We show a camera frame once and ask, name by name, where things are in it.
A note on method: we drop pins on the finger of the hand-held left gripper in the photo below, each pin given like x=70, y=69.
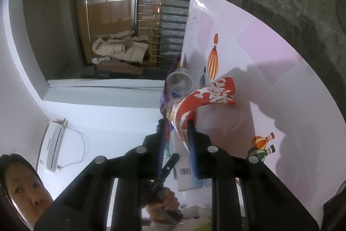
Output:
x=169, y=166

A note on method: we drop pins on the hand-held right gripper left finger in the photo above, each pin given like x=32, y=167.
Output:
x=161, y=149

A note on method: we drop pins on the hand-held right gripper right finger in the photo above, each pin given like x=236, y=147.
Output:
x=192, y=149

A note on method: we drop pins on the purple snack bag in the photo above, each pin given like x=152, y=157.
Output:
x=163, y=98

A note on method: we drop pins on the red white plastic bag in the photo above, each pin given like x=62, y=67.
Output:
x=210, y=97

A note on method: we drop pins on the clear bottle blue label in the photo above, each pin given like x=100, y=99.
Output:
x=178, y=76

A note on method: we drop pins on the person's left hand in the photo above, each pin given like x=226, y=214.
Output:
x=170, y=200

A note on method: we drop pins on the white air conditioner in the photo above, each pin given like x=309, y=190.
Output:
x=52, y=144

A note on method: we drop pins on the beige hanging coat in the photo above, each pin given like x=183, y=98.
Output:
x=119, y=48

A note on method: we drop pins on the person's head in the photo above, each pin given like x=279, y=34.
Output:
x=21, y=187

